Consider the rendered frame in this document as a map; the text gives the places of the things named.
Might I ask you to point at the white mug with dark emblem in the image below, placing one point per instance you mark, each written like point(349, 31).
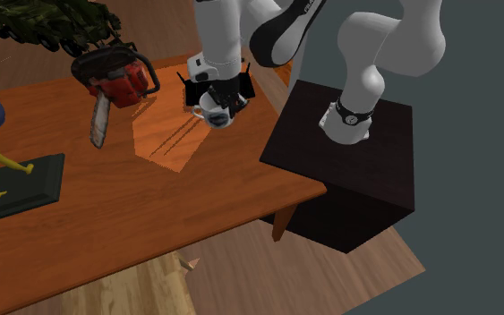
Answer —
point(216, 118)

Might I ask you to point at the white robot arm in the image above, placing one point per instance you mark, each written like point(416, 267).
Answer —
point(219, 35)

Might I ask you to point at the brown wooden table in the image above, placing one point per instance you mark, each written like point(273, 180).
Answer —
point(146, 205)

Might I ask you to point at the yellow figure on dark base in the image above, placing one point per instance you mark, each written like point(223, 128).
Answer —
point(24, 185)

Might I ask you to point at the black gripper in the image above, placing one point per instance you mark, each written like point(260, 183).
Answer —
point(223, 87)

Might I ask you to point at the camouflage toy truck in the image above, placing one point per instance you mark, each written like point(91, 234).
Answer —
point(46, 19)

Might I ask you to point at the dark robot stand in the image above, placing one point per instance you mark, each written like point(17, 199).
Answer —
point(347, 174)

